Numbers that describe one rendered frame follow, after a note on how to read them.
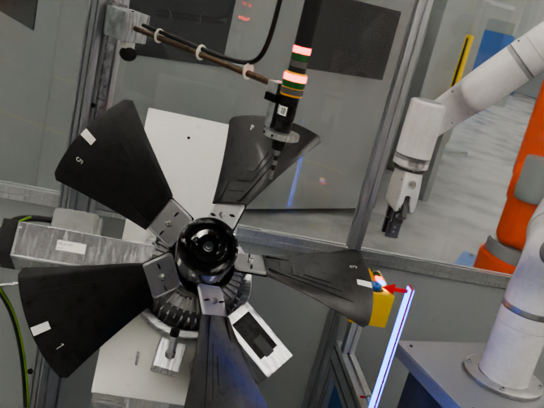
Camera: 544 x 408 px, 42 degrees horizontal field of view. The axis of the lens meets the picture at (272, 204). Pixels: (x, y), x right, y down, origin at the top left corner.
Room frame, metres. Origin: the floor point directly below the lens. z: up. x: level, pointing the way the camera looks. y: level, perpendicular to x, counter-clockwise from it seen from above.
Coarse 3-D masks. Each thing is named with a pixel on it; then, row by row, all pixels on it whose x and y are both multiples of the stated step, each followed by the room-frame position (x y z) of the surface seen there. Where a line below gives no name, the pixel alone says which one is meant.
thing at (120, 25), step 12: (108, 12) 1.77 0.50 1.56; (120, 12) 1.74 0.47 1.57; (132, 12) 1.74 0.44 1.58; (108, 24) 1.77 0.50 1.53; (120, 24) 1.73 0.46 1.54; (132, 24) 1.74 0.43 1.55; (108, 36) 1.80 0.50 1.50; (120, 36) 1.72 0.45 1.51; (132, 36) 1.74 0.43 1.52; (144, 36) 1.77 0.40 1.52
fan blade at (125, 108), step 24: (96, 120) 1.40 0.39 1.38; (120, 120) 1.40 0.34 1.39; (72, 144) 1.39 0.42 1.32; (96, 144) 1.39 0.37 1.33; (120, 144) 1.38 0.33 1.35; (144, 144) 1.37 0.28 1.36; (72, 168) 1.38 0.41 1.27; (96, 168) 1.38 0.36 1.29; (120, 168) 1.37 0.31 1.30; (144, 168) 1.36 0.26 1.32; (96, 192) 1.37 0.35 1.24; (120, 192) 1.36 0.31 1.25; (144, 192) 1.35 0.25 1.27; (168, 192) 1.34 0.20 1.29; (144, 216) 1.35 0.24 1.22
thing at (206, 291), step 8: (200, 288) 1.25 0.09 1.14; (208, 288) 1.28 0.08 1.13; (216, 288) 1.31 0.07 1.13; (200, 296) 1.24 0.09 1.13; (208, 296) 1.26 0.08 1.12; (216, 296) 1.29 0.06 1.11; (208, 304) 1.25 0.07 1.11; (216, 304) 1.28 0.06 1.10; (224, 304) 1.30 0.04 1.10; (208, 312) 1.24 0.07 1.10; (216, 312) 1.26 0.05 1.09; (224, 312) 1.29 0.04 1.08
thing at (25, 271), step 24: (120, 264) 1.22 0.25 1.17; (24, 288) 1.14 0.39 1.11; (48, 288) 1.16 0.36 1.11; (72, 288) 1.17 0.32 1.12; (96, 288) 1.19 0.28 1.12; (120, 288) 1.22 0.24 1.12; (144, 288) 1.25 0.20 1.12; (24, 312) 1.13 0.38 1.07; (48, 312) 1.15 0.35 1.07; (72, 312) 1.17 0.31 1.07; (96, 312) 1.19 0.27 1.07; (120, 312) 1.22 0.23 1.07; (48, 336) 1.14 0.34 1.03; (72, 336) 1.17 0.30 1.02; (96, 336) 1.20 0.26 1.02; (48, 360) 1.14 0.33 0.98; (72, 360) 1.16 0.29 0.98
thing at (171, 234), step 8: (168, 208) 1.34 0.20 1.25; (176, 208) 1.34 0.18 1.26; (160, 216) 1.35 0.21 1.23; (168, 216) 1.34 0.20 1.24; (176, 216) 1.34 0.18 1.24; (184, 216) 1.33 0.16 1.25; (152, 224) 1.35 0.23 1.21; (160, 224) 1.35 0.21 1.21; (176, 224) 1.34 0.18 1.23; (184, 224) 1.33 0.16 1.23; (168, 232) 1.34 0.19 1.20; (176, 232) 1.34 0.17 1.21; (168, 240) 1.34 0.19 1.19
